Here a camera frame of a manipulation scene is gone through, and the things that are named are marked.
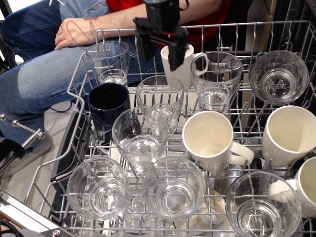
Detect cream mug right edge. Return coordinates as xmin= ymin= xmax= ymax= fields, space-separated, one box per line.
xmin=268 ymin=156 xmax=316 ymax=219

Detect chrome metal handle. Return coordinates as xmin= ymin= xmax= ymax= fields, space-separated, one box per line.
xmin=0 ymin=113 xmax=46 ymax=171

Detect grey wire dishwasher rack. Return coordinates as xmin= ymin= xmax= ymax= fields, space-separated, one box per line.
xmin=25 ymin=20 xmax=316 ymax=237

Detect cream mug right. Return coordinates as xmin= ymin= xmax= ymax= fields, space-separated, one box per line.
xmin=261 ymin=105 xmax=316 ymax=167

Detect white cloth under rack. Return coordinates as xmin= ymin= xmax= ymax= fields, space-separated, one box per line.
xmin=170 ymin=189 xmax=227 ymax=230

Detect person's bare hand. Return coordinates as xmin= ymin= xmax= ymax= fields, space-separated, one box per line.
xmin=55 ymin=17 xmax=96 ymax=50

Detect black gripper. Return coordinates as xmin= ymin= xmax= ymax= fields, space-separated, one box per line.
xmin=133 ymin=0 xmax=188 ymax=71

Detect clear glass cup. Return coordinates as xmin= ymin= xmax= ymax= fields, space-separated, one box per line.
xmin=86 ymin=40 xmax=129 ymax=86
xmin=142 ymin=156 xmax=206 ymax=221
xmin=136 ymin=75 xmax=184 ymax=134
xmin=191 ymin=51 xmax=243 ymax=114
xmin=249 ymin=50 xmax=309 ymax=106
xmin=67 ymin=157 xmax=130 ymax=220
xmin=225 ymin=171 xmax=301 ymax=237
xmin=112 ymin=107 xmax=169 ymax=173

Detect person's bare forearm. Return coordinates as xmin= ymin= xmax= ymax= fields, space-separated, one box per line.
xmin=89 ymin=0 xmax=222 ymax=30

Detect red shirt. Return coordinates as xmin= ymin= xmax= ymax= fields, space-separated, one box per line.
xmin=106 ymin=0 xmax=232 ymax=52

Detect cream mug centre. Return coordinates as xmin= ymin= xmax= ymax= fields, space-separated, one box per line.
xmin=182 ymin=111 xmax=254 ymax=173

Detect cream mug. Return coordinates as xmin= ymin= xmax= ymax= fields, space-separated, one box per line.
xmin=261 ymin=105 xmax=316 ymax=167
xmin=182 ymin=111 xmax=254 ymax=173

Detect blue jeans legs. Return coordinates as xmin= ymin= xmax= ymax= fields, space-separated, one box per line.
xmin=0 ymin=0 xmax=165 ymax=151

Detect white mug back centre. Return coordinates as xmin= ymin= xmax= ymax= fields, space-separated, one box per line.
xmin=160 ymin=44 xmax=203 ymax=91

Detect dark blue ceramic mug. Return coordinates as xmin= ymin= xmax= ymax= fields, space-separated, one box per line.
xmin=88 ymin=83 xmax=130 ymax=143

